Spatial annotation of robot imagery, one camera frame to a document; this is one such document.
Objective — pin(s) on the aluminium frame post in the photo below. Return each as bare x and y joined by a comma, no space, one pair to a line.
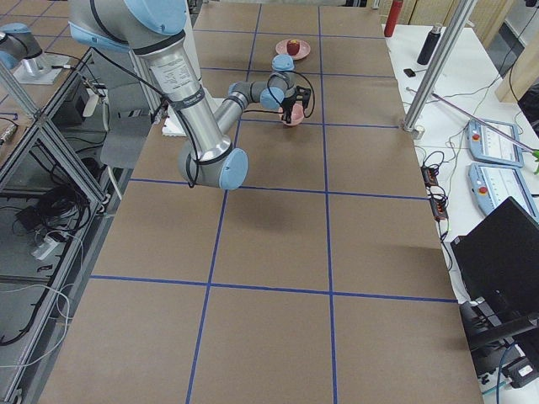
439,59

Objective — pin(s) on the small black square device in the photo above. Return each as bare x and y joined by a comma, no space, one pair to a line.
409,72

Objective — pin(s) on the metal reacher grabber stick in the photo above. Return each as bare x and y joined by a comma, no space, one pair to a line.
514,141

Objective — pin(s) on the blue teach pendant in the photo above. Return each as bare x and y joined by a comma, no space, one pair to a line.
492,184
487,146

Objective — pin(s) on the black orange usb hub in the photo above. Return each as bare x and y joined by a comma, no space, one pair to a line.
437,196

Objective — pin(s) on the pink bowl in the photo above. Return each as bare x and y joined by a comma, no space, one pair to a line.
297,116

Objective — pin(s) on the red water bottle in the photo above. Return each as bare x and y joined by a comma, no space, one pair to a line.
392,17

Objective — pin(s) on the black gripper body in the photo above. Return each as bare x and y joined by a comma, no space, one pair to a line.
289,103

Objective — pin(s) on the upper blue teach pendant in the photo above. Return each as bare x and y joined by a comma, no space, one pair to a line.
487,146

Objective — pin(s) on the red apple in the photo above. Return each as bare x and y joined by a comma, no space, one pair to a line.
293,47

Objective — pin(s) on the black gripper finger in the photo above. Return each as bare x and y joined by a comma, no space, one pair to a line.
286,114

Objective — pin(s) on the black laptop computer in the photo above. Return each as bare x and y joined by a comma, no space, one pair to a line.
498,259

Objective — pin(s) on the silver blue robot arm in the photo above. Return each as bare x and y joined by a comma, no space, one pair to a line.
22,54
156,31

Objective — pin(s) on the black water bottle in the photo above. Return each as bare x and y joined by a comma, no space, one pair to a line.
429,45

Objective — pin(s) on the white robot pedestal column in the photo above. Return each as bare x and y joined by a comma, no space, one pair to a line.
189,43

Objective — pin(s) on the pink plate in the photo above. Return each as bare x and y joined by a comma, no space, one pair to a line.
280,49

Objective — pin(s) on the lower blue teach pendant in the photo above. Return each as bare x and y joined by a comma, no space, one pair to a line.
492,184

